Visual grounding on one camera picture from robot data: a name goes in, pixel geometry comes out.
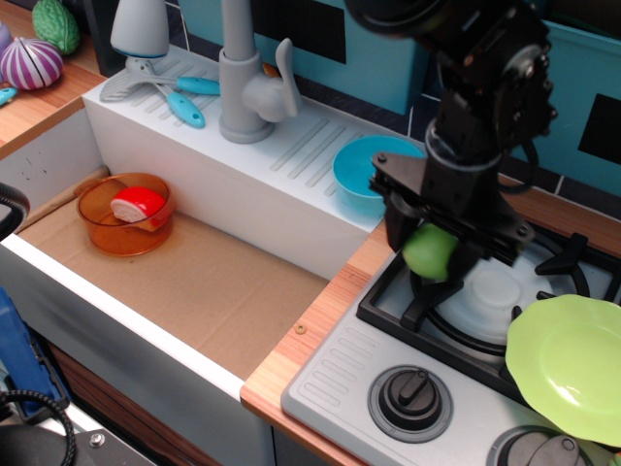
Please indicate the black curved object left edge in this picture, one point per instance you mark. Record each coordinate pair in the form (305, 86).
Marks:
(16, 206)

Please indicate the green plastic plate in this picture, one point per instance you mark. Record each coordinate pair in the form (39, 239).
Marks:
(564, 356)

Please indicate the black grey stove knob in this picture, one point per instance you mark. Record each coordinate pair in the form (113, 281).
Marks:
(410, 404)

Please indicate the teal box right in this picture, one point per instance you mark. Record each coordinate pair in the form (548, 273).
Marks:
(584, 143)

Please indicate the blue plastic bowl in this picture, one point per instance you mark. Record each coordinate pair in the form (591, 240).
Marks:
(353, 168)

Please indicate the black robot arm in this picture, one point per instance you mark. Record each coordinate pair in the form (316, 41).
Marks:
(492, 59)

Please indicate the white grey soap dispenser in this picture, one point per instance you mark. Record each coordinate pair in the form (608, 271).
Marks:
(140, 28)

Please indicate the cardboard sheet in sink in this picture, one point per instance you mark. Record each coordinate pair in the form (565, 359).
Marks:
(219, 295)

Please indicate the blue utensil handle left edge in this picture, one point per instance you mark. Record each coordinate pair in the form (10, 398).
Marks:
(7, 94)

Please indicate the grey spatula blue handle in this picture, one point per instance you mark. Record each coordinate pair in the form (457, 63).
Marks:
(121, 86)

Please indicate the red white toy food slice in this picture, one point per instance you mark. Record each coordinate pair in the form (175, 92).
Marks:
(136, 203)

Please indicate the teal box left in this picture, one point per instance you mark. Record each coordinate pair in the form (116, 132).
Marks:
(329, 46)

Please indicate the metal plate with screw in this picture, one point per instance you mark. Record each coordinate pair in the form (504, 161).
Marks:
(96, 446)

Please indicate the green toy vegetable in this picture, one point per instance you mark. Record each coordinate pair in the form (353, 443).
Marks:
(55, 24)

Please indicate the white burner disc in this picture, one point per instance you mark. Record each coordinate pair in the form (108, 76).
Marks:
(481, 312)

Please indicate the teal box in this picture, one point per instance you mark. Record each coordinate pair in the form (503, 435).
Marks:
(329, 46)
(584, 143)

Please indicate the purple white toy onion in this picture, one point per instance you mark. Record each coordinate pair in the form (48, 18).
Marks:
(30, 64)

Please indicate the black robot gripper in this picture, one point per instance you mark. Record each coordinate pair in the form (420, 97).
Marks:
(466, 203)

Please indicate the blue object lower left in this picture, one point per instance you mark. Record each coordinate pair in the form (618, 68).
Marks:
(27, 366)

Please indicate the grey toy stove top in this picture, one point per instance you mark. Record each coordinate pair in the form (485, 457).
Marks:
(330, 395)

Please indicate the orange transparent toy pot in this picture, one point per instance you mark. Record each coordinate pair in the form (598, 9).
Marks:
(113, 236)

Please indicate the white toy sink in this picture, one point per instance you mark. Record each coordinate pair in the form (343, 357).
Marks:
(278, 196)

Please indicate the grey toy faucet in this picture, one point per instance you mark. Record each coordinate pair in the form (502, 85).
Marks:
(251, 101)

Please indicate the grey spoon blue handle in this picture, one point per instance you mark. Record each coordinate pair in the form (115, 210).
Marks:
(140, 70)

